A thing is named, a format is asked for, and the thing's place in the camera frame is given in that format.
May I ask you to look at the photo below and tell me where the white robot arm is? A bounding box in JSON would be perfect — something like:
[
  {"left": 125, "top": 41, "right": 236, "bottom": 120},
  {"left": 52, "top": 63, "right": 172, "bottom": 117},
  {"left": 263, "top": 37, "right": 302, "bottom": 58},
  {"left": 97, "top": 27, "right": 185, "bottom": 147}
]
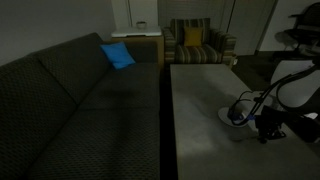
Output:
[{"left": 255, "top": 59, "right": 320, "bottom": 143}]

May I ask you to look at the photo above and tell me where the striped armchair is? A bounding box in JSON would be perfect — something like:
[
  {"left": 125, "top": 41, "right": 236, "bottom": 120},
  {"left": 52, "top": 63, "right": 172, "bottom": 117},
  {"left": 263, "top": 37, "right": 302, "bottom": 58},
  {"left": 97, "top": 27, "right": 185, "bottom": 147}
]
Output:
[{"left": 163, "top": 18, "right": 236, "bottom": 65}]

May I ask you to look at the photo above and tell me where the grey coffee table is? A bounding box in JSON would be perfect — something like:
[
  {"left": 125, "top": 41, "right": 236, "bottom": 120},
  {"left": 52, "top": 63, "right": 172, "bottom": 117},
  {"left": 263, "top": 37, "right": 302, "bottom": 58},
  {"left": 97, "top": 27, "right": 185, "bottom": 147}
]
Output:
[{"left": 170, "top": 64, "right": 320, "bottom": 180}]

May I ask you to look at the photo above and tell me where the blue mug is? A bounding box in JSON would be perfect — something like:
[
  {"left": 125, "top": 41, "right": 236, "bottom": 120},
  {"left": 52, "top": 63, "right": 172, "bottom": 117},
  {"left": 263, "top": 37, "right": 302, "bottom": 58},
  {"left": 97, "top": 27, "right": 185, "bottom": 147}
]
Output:
[{"left": 227, "top": 108, "right": 245, "bottom": 121}]

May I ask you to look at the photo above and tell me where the black office chair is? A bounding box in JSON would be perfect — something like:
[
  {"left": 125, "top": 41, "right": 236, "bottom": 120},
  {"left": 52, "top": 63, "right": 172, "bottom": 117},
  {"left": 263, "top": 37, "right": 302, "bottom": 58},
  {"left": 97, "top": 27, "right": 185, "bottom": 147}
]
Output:
[{"left": 284, "top": 2, "right": 320, "bottom": 56}]

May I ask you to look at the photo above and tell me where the dark grey fabric sofa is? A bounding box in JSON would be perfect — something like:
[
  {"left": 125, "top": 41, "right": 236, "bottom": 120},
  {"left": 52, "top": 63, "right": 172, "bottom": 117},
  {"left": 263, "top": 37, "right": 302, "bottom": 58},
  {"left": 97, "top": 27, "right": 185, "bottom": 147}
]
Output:
[{"left": 0, "top": 33, "right": 160, "bottom": 180}]

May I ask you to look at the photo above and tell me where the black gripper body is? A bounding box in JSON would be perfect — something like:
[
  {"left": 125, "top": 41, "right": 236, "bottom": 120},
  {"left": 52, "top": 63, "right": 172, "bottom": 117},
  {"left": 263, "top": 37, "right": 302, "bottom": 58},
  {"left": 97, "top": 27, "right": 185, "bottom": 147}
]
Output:
[{"left": 255, "top": 106, "right": 320, "bottom": 144}]

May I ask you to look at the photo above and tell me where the yellow throw pillow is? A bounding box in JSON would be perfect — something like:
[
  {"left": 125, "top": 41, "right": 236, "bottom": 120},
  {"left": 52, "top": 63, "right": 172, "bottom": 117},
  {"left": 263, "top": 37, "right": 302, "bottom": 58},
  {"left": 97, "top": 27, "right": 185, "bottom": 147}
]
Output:
[{"left": 184, "top": 27, "right": 203, "bottom": 46}]

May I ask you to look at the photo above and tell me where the wooden side table white top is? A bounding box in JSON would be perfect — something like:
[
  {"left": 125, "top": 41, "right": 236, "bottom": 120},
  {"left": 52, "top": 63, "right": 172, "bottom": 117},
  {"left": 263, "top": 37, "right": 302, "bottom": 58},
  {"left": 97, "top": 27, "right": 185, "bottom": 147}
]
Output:
[{"left": 111, "top": 26, "right": 164, "bottom": 65}]

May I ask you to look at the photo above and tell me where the white saucer plate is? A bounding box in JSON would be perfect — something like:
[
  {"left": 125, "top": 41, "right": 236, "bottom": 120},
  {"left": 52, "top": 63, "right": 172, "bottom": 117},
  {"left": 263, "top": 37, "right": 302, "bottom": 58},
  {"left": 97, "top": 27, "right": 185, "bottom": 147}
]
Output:
[{"left": 218, "top": 107, "right": 247, "bottom": 127}]

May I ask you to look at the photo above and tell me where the blue throw pillow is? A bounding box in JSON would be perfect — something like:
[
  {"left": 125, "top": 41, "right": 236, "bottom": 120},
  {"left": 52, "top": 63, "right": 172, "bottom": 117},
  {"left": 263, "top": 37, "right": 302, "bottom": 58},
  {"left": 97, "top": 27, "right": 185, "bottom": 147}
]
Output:
[{"left": 101, "top": 42, "right": 135, "bottom": 69}]

